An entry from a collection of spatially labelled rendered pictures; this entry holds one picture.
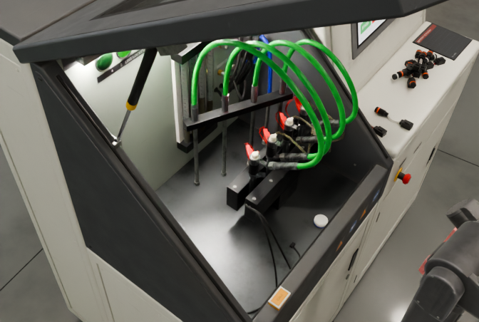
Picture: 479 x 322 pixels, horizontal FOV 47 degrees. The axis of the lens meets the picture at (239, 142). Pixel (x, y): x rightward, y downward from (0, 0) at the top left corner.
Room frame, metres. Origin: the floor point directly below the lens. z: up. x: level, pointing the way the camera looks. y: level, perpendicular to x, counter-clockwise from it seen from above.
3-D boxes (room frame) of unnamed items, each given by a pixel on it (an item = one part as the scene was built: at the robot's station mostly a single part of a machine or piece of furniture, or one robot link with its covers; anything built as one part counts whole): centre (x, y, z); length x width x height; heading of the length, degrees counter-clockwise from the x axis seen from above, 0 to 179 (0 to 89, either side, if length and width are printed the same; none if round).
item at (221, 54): (1.29, 0.04, 1.20); 0.13 x 0.03 x 0.31; 145
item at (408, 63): (1.46, -0.59, 1.01); 0.23 x 0.11 x 0.06; 145
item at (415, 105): (1.43, -0.57, 0.97); 0.70 x 0.22 x 0.03; 145
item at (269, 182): (1.04, -0.11, 0.91); 0.34 x 0.10 x 0.15; 145
